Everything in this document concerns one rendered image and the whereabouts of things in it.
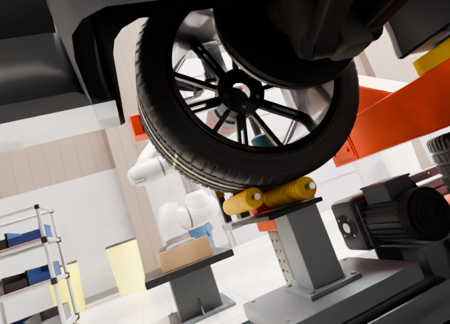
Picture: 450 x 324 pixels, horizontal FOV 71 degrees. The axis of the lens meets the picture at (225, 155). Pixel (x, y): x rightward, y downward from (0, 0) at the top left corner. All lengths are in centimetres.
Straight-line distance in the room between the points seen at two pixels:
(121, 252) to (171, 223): 205
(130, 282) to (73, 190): 152
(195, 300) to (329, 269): 115
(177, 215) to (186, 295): 46
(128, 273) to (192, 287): 211
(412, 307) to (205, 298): 127
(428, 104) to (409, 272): 47
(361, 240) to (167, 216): 119
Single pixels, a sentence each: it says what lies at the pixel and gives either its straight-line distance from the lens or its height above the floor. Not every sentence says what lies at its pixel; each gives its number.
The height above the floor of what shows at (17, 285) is 50.
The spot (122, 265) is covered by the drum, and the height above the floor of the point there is 33.
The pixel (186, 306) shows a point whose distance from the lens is 195.
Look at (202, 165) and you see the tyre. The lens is 77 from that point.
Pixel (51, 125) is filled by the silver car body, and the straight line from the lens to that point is 63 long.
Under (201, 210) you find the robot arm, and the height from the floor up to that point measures 56.
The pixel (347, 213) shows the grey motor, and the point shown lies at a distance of 113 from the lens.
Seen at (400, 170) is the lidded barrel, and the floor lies 22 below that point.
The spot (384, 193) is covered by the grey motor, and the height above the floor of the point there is 40.
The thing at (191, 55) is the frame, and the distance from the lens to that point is 123.
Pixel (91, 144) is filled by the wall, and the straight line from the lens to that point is 484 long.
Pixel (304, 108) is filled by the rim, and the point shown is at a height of 74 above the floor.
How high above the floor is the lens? 50
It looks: 10 degrees up
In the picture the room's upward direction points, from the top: 19 degrees counter-clockwise
